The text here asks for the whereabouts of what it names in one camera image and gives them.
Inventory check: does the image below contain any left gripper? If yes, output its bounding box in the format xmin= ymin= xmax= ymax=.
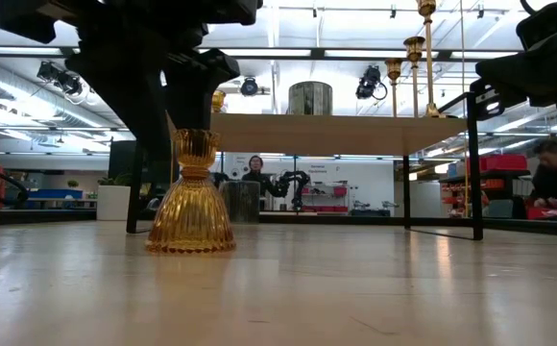
xmin=0 ymin=0 xmax=264 ymax=162

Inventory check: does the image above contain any amber ribbed glass candle holder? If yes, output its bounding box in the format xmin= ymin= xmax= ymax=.
xmin=210 ymin=89 xmax=227 ymax=114
xmin=144 ymin=128 xmax=237 ymax=255

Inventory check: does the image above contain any tall brass candlestick holder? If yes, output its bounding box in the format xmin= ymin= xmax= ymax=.
xmin=384 ymin=57 xmax=404 ymax=118
xmin=416 ymin=0 xmax=446 ymax=119
xmin=402 ymin=36 xmax=426 ymax=118

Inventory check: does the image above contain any metal scented candle tin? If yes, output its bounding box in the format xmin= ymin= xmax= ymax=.
xmin=287 ymin=80 xmax=334 ymax=116
xmin=220 ymin=180 xmax=261 ymax=225

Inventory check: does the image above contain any black ceiling spotlight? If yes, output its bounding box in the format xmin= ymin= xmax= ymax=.
xmin=36 ymin=61 xmax=85 ymax=96
xmin=238 ymin=75 xmax=260 ymax=97
xmin=354 ymin=64 xmax=388 ymax=101

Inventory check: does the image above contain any black monitor screen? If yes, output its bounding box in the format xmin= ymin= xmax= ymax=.
xmin=108 ymin=138 xmax=138 ymax=185

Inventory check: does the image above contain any red storage bin rack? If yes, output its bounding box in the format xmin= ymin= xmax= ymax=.
xmin=439 ymin=153 xmax=557 ymax=221

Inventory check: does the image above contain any white plant pot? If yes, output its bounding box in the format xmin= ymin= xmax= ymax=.
xmin=96 ymin=173 xmax=132 ymax=222

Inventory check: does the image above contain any wooden shelf with black legs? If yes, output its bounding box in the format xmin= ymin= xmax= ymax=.
xmin=125 ymin=90 xmax=484 ymax=241

